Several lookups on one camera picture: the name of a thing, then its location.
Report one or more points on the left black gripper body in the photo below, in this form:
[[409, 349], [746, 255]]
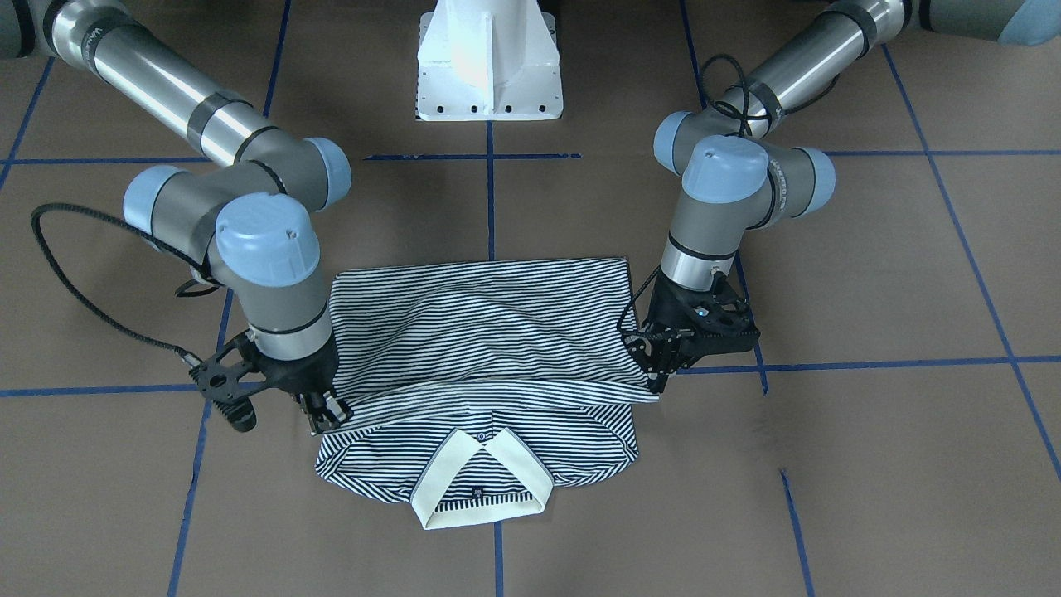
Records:
[[668, 312]]

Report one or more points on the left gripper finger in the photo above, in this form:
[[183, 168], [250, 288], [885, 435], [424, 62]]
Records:
[[658, 377]]

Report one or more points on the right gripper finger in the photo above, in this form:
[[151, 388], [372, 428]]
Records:
[[315, 408], [335, 410]]

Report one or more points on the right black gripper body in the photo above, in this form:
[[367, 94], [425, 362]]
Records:
[[296, 376]]

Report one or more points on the striped polo shirt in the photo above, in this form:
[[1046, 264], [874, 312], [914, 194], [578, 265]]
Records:
[[476, 389]]

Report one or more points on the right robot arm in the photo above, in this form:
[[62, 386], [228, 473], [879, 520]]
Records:
[[246, 226]]

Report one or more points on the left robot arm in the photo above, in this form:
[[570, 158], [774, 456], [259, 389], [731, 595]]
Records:
[[732, 181]]

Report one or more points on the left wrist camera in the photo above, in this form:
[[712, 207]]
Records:
[[720, 319]]

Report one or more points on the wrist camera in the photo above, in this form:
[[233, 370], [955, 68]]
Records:
[[720, 319], [218, 378]]

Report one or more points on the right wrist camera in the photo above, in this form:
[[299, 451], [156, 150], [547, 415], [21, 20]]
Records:
[[218, 378]]

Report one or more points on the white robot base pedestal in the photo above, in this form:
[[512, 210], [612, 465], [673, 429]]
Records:
[[488, 61]]

